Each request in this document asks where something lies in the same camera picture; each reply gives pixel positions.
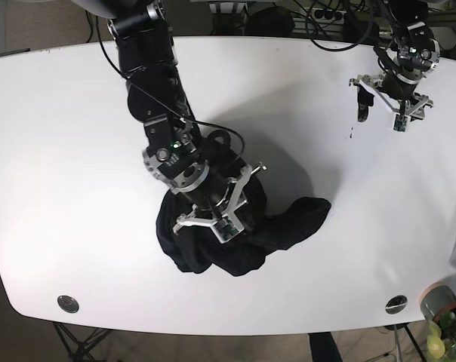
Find right gripper body silver black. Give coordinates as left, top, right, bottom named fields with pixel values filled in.
left=173, top=163, right=267, bottom=244

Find silver table grommet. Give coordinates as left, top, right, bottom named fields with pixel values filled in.
left=57, top=295, right=79, bottom=314
left=385, top=295, right=408, bottom=314

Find left gripper body silver black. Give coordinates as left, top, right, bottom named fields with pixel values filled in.
left=350, top=71, right=434, bottom=133

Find right silver table grommet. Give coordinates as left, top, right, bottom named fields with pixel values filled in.
left=385, top=295, right=408, bottom=314

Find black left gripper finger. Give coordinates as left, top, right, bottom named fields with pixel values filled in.
left=357, top=87, right=374, bottom=123
left=410, top=109, right=425, bottom=121

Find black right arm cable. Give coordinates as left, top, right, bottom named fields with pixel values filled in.
left=95, top=22, right=246, bottom=159

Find black folding table legs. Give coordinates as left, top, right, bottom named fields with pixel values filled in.
left=52, top=322, right=112, bottom=362

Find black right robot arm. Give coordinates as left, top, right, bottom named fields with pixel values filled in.
left=76, top=1, right=262, bottom=244

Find left silver table grommet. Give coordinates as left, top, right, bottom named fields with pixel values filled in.
left=57, top=295, right=79, bottom=314

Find green potted plant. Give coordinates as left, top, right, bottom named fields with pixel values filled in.
left=427, top=311, right=456, bottom=361

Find grey plant pot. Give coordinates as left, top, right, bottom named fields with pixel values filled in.
left=420, top=283, right=456, bottom=322

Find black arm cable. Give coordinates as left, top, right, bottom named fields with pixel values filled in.
left=95, top=22, right=246, bottom=159
left=305, top=0, right=399, bottom=72

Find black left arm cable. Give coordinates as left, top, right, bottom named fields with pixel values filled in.
left=305, top=0, right=399, bottom=72

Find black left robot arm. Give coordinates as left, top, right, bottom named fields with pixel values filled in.
left=350, top=1, right=441, bottom=132

